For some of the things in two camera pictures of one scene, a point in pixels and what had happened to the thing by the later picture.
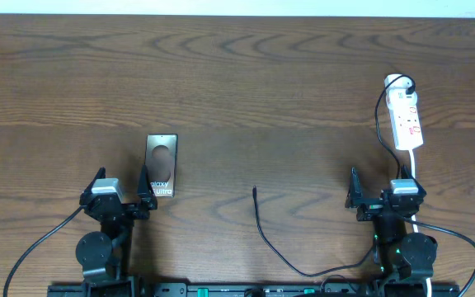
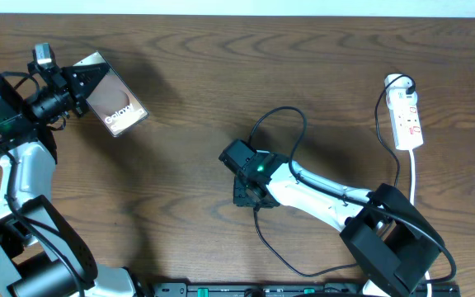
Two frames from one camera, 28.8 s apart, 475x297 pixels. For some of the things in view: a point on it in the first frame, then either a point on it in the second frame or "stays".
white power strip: (403, 112) stays
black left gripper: (145, 205) -> (57, 80)
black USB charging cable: (411, 91) stays
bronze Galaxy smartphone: (162, 163) -> (112, 100)
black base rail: (321, 289) stays
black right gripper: (370, 208) -> (239, 199)
